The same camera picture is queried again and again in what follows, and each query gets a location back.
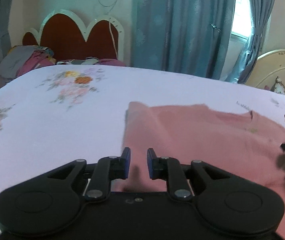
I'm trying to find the pink knit sweater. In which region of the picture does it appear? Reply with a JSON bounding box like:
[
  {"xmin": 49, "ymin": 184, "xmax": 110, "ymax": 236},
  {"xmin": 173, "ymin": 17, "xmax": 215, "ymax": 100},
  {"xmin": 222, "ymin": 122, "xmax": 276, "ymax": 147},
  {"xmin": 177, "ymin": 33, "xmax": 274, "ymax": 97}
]
[{"xmin": 113, "ymin": 102, "xmax": 285, "ymax": 238}]

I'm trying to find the pile of clothes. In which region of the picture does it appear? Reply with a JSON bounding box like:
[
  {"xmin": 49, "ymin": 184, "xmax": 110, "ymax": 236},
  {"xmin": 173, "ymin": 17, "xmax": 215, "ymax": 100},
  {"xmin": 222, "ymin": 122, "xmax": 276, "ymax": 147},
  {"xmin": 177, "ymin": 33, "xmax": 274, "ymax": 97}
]
[{"xmin": 0, "ymin": 45, "xmax": 56, "ymax": 88}]

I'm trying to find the patterned cushion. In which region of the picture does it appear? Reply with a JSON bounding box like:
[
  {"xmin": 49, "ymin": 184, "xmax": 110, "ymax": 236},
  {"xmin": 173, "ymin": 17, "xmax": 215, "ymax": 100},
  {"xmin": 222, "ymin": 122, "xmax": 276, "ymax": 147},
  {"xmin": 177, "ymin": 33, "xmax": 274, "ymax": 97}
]
[{"xmin": 271, "ymin": 76, "xmax": 285, "ymax": 95}]

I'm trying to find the floral white bed sheet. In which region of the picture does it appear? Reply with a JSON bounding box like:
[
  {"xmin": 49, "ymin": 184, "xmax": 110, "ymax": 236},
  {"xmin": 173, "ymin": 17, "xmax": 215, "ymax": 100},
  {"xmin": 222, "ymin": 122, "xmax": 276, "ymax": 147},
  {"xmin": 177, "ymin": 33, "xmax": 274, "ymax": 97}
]
[{"xmin": 0, "ymin": 65, "xmax": 285, "ymax": 192}]

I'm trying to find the cream round footboard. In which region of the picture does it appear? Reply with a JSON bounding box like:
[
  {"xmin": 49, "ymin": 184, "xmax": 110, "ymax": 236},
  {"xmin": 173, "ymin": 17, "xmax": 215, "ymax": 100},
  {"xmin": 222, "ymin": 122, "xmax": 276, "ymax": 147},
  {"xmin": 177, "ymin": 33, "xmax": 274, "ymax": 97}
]
[{"xmin": 245, "ymin": 49, "xmax": 285, "ymax": 93}]

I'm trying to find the magenta pillow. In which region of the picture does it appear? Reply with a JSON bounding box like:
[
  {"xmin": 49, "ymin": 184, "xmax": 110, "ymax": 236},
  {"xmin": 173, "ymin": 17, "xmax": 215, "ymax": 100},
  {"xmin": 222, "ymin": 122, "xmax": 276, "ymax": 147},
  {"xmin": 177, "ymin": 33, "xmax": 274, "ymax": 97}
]
[{"xmin": 56, "ymin": 57, "xmax": 126, "ymax": 67}]

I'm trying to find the blue patterned curtain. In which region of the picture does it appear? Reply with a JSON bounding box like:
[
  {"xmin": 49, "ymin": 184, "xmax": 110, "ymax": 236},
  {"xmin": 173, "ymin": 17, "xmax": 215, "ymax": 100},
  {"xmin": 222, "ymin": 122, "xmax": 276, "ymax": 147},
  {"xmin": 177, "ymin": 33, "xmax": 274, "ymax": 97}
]
[{"xmin": 131, "ymin": 0, "xmax": 279, "ymax": 84}]

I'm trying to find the red white heart headboard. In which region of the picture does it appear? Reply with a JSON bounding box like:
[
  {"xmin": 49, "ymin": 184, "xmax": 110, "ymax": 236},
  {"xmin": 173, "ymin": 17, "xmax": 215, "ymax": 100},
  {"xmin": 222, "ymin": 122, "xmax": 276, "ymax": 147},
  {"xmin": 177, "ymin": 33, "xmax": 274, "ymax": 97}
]
[{"xmin": 22, "ymin": 9, "xmax": 125, "ymax": 61}]

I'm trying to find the white hanging cord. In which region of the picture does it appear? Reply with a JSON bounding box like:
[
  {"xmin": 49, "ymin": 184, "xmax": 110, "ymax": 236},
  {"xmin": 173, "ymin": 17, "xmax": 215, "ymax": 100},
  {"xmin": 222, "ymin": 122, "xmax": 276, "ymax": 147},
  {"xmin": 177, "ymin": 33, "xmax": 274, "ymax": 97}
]
[{"xmin": 108, "ymin": 21, "xmax": 119, "ymax": 59}]

